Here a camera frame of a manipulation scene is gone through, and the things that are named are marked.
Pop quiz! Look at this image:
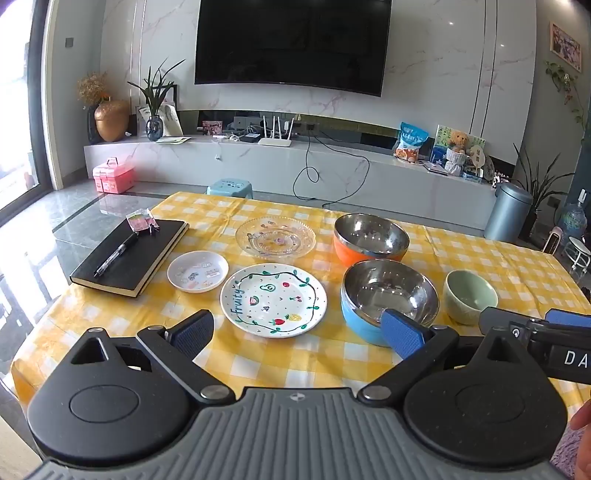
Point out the black pen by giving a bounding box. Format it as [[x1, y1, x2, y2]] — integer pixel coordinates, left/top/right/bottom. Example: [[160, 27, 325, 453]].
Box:
[[93, 232, 140, 278]]

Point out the potted long-leaf plant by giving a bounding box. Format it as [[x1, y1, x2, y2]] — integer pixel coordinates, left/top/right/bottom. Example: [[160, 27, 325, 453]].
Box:
[[512, 143, 575, 241]]

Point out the small white sticker dish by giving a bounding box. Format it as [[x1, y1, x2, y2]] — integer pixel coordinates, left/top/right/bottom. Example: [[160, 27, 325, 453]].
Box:
[[167, 250, 229, 294]]

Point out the blue vase with green plant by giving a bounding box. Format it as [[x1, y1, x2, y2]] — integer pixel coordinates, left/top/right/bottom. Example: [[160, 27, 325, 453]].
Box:
[[127, 58, 185, 141]]

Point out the black notebook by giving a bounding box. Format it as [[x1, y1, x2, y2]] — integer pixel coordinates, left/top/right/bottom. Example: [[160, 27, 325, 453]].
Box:
[[69, 218, 190, 298]]

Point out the white round stand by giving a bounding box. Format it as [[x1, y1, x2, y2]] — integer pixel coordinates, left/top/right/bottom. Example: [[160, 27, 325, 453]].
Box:
[[567, 235, 591, 282]]

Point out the black flat television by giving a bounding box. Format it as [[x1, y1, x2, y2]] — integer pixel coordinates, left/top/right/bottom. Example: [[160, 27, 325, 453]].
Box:
[[194, 0, 393, 97]]

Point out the yellow checked tablecloth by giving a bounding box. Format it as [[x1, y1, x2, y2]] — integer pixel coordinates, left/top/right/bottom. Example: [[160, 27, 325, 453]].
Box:
[[9, 190, 591, 418]]

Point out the hanging vine plant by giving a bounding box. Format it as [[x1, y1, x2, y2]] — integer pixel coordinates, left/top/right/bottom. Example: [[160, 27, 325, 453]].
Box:
[[544, 60, 587, 134]]

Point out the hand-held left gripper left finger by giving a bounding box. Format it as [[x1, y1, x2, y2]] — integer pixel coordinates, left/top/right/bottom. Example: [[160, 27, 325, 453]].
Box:
[[68, 310, 235, 403]]

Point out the orange steel-lined bowl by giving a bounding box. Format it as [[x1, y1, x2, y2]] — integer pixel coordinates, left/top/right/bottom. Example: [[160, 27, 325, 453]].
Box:
[[333, 213, 411, 268]]

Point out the green picture board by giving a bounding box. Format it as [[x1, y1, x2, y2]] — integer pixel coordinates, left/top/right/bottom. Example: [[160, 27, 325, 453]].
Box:
[[434, 124, 488, 178]]

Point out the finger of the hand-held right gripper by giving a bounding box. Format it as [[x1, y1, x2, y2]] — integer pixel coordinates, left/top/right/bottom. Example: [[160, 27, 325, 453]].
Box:
[[479, 307, 546, 342], [545, 309, 591, 329]]

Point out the pink fluffy garment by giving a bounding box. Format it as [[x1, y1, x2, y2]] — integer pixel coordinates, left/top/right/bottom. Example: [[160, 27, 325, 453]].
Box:
[[549, 429, 579, 480]]

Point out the black cable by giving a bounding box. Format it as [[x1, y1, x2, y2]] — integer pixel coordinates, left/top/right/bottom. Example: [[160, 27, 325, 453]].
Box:
[[293, 124, 370, 204]]

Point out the portrait drawing sheet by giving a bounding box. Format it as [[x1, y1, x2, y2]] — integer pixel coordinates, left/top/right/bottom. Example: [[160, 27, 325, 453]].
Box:
[[159, 104, 182, 137]]

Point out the pink storage box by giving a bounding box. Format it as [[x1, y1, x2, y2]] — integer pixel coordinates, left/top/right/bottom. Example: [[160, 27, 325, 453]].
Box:
[[92, 158, 136, 195]]

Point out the person's right hand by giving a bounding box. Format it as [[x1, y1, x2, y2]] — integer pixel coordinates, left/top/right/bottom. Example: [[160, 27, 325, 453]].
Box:
[[570, 404, 591, 480]]

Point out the white fruit-print plate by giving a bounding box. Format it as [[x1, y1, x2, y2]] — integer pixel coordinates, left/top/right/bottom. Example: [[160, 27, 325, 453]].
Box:
[[220, 264, 328, 339]]

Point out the clear glass plate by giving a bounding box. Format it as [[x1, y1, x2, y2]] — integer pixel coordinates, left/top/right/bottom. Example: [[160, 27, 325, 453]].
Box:
[[235, 216, 317, 259]]

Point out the gold round vase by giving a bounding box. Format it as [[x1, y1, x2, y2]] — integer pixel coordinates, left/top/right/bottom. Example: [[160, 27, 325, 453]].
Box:
[[95, 99, 131, 143]]

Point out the dried flower bunch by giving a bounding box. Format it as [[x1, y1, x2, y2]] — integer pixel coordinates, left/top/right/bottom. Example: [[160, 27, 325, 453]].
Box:
[[76, 71, 112, 109]]

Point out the grey-blue trash can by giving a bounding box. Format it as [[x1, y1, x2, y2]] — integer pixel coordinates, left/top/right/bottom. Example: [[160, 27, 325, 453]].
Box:
[[484, 182, 534, 243]]

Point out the large water bottle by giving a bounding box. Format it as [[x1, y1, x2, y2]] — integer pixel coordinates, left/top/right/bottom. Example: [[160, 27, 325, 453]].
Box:
[[556, 193, 588, 241]]

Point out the pale green ceramic bowl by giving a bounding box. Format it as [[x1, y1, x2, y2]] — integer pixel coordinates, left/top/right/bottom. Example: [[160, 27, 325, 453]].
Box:
[[443, 270, 499, 326]]

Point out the framed wall picture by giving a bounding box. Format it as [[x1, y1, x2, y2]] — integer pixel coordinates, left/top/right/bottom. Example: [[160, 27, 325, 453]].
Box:
[[549, 21, 583, 72]]

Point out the pink paper packet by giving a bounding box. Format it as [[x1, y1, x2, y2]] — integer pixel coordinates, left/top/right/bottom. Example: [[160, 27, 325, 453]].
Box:
[[127, 209, 153, 232]]

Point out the blue snack bag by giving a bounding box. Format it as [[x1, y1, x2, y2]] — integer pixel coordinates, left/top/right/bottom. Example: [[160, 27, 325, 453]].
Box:
[[393, 122, 430, 163]]

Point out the light blue plastic stool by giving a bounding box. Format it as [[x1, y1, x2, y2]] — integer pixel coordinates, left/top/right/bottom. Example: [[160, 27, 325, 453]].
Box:
[[206, 179, 254, 200]]

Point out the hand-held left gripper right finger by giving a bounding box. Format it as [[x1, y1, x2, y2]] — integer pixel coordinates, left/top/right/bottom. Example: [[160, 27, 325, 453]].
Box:
[[358, 308, 528, 403]]

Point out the blue steel-lined bowl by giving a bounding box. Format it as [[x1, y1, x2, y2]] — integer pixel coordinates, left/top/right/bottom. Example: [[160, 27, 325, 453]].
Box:
[[341, 260, 440, 348]]

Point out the white router with antennas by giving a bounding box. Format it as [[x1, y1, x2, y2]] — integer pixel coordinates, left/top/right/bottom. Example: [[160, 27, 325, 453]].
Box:
[[257, 115, 296, 147]]

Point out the brown teddy bear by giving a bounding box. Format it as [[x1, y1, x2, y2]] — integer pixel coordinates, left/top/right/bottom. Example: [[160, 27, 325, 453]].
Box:
[[445, 130, 471, 176]]

